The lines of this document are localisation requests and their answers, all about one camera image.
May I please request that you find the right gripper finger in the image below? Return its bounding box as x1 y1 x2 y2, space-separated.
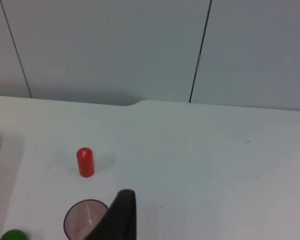
85 189 137 240

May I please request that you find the red cylinder block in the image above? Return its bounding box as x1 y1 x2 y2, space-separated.
76 147 96 179

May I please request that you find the clear cup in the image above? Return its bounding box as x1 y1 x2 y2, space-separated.
63 198 111 240

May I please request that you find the green ball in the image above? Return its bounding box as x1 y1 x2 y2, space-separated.
0 228 29 240

